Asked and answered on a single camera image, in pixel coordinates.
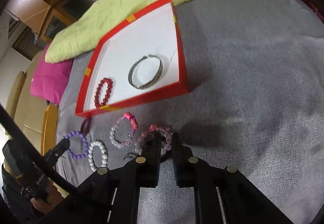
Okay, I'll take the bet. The pale pink bead bracelet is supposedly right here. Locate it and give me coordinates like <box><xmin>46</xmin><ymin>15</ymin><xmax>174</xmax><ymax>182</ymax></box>
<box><xmin>133</xmin><ymin>123</ymin><xmax>174</xmax><ymax>155</ymax></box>

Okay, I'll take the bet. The white pearl bracelet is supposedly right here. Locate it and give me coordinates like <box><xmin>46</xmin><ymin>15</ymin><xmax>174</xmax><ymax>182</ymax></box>
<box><xmin>87</xmin><ymin>140</ymin><xmax>109</xmax><ymax>173</ymax></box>

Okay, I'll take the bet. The purple bead bracelet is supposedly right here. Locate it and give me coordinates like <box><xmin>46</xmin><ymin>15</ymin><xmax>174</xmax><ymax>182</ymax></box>
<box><xmin>63</xmin><ymin>130</ymin><xmax>90</xmax><ymax>159</ymax></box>

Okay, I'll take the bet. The maroon hair tie ring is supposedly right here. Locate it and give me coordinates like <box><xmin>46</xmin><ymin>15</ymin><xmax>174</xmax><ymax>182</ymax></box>
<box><xmin>80</xmin><ymin>116</ymin><xmax>93</xmax><ymax>135</ymax></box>

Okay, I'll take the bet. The red bead bracelet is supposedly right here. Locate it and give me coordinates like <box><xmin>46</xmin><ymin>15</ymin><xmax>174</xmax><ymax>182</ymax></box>
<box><xmin>93</xmin><ymin>77</ymin><xmax>114</xmax><ymax>109</ymax></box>

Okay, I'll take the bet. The silver cuff bangle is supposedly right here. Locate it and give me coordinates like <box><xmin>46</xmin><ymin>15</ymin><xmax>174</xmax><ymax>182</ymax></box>
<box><xmin>128</xmin><ymin>54</ymin><xmax>164</xmax><ymax>89</ymax></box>

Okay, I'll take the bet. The red shallow jewelry box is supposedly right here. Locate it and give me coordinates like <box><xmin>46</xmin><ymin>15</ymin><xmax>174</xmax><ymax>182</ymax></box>
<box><xmin>75</xmin><ymin>0</ymin><xmax>190</xmax><ymax>118</ymax></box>

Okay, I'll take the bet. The person's left hand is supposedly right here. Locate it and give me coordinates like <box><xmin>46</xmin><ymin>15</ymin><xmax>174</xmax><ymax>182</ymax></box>
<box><xmin>30</xmin><ymin>181</ymin><xmax>69</xmax><ymax>214</ymax></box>

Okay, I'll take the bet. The orange box lid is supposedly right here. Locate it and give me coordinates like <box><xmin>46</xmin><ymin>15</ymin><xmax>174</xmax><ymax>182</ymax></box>
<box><xmin>40</xmin><ymin>104</ymin><xmax>59</xmax><ymax>156</ymax></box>

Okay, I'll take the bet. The beige leather armchair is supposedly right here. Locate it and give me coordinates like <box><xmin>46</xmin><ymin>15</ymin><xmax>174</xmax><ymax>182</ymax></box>
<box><xmin>5</xmin><ymin>52</ymin><xmax>47</xmax><ymax>151</ymax></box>

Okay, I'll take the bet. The magenta pillow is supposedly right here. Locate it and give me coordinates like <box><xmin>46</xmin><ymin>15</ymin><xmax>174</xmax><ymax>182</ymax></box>
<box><xmin>30</xmin><ymin>44</ymin><xmax>74</xmax><ymax>106</ymax></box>

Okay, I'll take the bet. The wooden cabinet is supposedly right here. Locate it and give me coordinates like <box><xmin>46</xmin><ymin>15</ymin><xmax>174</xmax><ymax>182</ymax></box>
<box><xmin>5</xmin><ymin>0</ymin><xmax>86</xmax><ymax>43</ymax></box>

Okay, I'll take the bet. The black cable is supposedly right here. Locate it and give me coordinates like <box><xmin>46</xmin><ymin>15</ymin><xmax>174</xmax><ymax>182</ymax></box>
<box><xmin>0</xmin><ymin>103</ymin><xmax>79</xmax><ymax>196</ymax></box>

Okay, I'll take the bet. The pink white mixed bracelet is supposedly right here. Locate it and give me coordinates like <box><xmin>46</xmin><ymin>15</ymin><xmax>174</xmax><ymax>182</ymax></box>
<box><xmin>109</xmin><ymin>112</ymin><xmax>139</xmax><ymax>149</ymax></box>

